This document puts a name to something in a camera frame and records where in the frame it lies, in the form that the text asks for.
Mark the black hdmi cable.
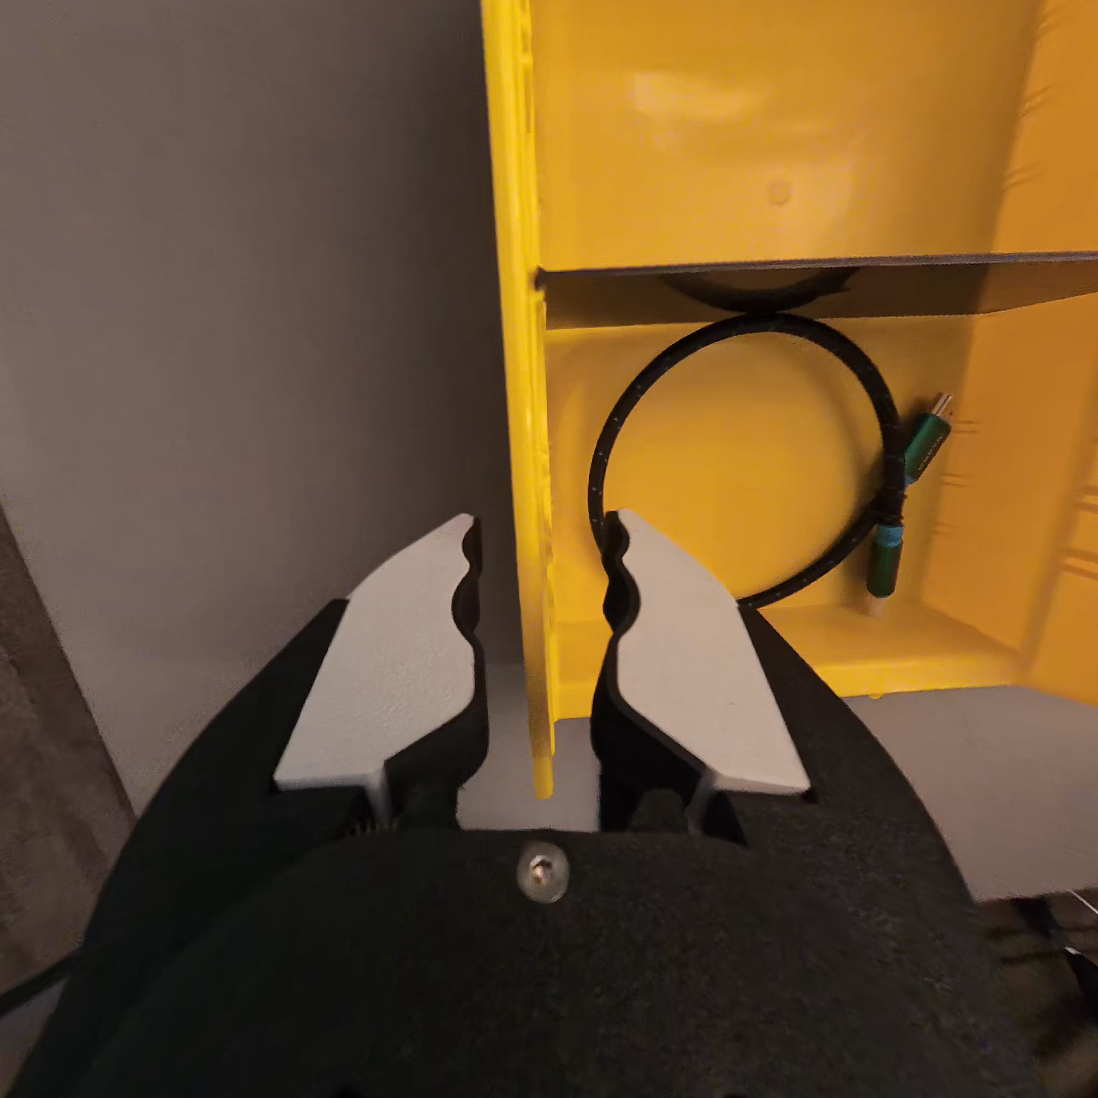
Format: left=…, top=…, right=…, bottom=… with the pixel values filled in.
left=587, top=313, right=956, bottom=621

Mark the black bin divider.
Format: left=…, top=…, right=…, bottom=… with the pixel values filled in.
left=536, top=253, right=1098, bottom=331

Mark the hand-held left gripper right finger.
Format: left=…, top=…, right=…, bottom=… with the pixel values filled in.
left=593, top=509, right=813, bottom=832

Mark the yellow plastic bin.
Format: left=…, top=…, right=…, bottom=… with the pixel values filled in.
left=479, top=0, right=1098, bottom=802

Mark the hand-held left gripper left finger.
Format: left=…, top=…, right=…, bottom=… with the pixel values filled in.
left=274, top=513, right=491, bottom=819

